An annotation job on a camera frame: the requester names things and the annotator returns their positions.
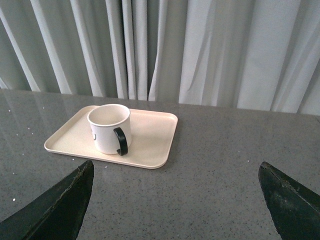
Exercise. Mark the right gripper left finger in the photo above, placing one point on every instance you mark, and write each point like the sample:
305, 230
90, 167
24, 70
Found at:
57, 214

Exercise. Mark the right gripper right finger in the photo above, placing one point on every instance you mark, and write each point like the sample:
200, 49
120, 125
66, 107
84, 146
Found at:
294, 208

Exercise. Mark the white mug black handle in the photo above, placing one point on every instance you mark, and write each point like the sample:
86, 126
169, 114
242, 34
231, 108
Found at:
111, 128

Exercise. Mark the pink rectangular tray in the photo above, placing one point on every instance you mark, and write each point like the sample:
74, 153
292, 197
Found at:
152, 137

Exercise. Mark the white curtain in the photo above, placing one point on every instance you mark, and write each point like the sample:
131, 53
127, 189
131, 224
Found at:
245, 54

